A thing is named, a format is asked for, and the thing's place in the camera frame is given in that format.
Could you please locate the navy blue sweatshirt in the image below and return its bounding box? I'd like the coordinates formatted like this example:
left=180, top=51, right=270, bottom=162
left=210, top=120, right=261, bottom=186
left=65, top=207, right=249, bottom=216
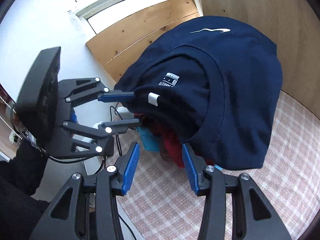
left=115, top=16, right=283, bottom=170

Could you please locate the red garment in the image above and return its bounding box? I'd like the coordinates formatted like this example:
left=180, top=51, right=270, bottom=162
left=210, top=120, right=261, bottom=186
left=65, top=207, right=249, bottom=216
left=134, top=111, right=200, bottom=168

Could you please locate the blue garment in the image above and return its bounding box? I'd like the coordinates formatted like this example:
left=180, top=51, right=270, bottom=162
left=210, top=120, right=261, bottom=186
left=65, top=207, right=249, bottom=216
left=137, top=126, right=160, bottom=153

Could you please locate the wooden slat headboard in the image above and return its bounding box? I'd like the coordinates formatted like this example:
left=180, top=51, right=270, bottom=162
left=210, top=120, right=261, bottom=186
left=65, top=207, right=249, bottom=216
left=86, top=0, right=200, bottom=82

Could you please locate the pink plaid bed cover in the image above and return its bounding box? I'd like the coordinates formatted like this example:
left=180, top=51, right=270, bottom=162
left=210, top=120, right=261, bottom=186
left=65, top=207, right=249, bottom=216
left=109, top=89, right=320, bottom=240

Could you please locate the wooden board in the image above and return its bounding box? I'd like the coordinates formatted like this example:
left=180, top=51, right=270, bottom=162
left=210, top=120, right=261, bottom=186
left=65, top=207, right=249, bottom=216
left=201, top=0, right=319, bottom=116

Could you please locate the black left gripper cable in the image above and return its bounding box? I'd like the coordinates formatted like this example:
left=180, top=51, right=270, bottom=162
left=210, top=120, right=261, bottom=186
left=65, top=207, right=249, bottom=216
left=12, top=104, right=137, bottom=240

